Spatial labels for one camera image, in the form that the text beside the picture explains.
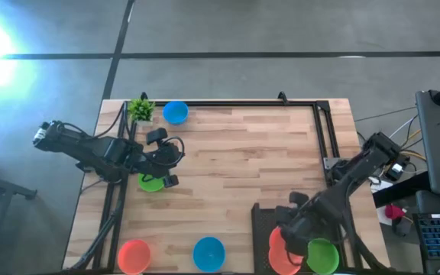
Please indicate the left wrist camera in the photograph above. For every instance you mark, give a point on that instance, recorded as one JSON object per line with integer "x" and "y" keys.
{"x": 157, "y": 136}

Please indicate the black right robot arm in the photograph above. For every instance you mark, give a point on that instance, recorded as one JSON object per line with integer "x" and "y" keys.
{"x": 357, "y": 175}

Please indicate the black aluminium table frame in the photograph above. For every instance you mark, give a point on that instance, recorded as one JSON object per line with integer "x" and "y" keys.
{"x": 243, "y": 103}

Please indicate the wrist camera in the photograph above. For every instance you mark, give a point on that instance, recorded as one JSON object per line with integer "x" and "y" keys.
{"x": 157, "y": 136}
{"x": 298, "y": 198}

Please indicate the artificial plant in white pot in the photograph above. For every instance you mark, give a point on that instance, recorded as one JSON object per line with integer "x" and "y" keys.
{"x": 141, "y": 110}

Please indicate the white power adapter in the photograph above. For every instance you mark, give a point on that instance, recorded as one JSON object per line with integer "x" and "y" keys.
{"x": 396, "y": 168}

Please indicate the orange plastic mini bowl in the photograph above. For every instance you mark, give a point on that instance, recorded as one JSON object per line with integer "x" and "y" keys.
{"x": 279, "y": 264}
{"x": 275, "y": 238}
{"x": 134, "y": 257}

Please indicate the black chair base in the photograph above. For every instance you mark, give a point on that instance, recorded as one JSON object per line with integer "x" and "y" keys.
{"x": 10, "y": 189}

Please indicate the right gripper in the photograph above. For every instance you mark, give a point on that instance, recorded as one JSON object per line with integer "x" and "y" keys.
{"x": 300, "y": 219}

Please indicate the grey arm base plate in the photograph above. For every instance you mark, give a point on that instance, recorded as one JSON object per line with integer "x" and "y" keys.
{"x": 329, "y": 162}

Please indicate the blue plastic mini bowl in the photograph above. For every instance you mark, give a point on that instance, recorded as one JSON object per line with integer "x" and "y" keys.
{"x": 209, "y": 254}
{"x": 175, "y": 112}

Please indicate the red object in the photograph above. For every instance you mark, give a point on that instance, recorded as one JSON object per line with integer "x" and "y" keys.
{"x": 393, "y": 211}

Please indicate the white paper sheet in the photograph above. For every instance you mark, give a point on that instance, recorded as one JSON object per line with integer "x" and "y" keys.
{"x": 381, "y": 218}

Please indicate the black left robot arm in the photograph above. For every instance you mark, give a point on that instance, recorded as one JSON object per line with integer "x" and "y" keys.
{"x": 90, "y": 149}

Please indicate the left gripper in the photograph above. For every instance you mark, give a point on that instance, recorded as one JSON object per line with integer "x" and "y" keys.
{"x": 160, "y": 160}

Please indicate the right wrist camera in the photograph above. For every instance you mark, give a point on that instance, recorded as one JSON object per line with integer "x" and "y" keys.
{"x": 298, "y": 198}

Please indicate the black table clamp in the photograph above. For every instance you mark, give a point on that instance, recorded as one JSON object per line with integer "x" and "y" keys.
{"x": 143, "y": 95}
{"x": 282, "y": 96}

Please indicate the green plastic mini bowl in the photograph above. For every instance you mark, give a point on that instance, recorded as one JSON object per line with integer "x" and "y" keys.
{"x": 151, "y": 185}
{"x": 323, "y": 257}

